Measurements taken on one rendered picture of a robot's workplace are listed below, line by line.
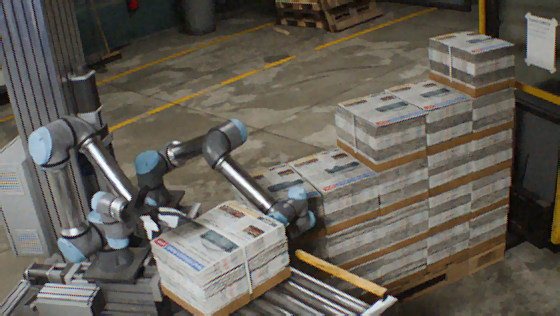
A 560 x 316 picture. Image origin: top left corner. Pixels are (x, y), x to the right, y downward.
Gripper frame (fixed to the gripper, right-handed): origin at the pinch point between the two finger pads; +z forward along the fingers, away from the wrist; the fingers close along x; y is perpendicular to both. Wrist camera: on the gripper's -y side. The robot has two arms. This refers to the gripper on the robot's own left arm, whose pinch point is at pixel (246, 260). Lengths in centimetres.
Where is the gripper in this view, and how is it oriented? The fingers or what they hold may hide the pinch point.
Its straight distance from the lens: 242.1
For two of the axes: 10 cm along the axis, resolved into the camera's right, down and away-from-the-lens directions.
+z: -7.2, 3.7, -5.8
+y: -1.1, -9.0, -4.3
